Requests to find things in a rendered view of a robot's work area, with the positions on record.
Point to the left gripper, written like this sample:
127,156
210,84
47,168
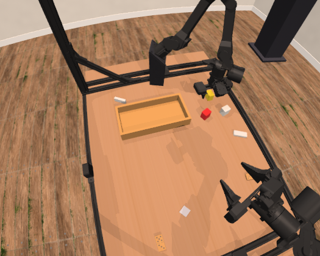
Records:
201,89

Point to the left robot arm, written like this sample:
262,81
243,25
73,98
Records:
225,51

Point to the red block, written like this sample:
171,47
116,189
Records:
205,114

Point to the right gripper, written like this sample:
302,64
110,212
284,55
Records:
237,209

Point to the yellow block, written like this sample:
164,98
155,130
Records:
209,96

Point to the orange domino tile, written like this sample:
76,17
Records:
160,243
248,177

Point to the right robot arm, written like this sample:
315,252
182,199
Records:
306,206

